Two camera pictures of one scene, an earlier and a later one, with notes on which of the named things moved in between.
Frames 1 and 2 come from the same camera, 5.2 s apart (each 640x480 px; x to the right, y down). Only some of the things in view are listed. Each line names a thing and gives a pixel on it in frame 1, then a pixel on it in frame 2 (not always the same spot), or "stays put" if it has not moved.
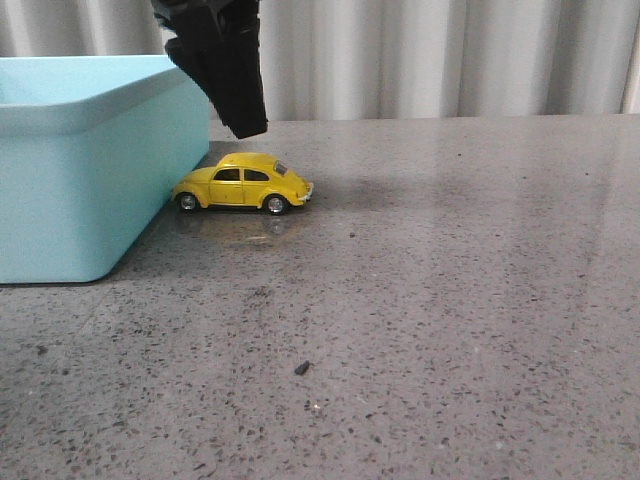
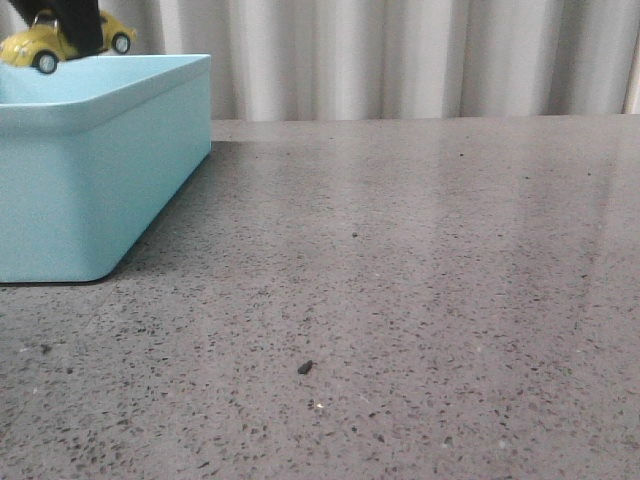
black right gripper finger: (217, 43) → (80, 25)
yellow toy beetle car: (243, 179) → (40, 45)
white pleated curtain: (386, 59) stays put
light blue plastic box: (92, 150) stays put
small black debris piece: (301, 369) stays put
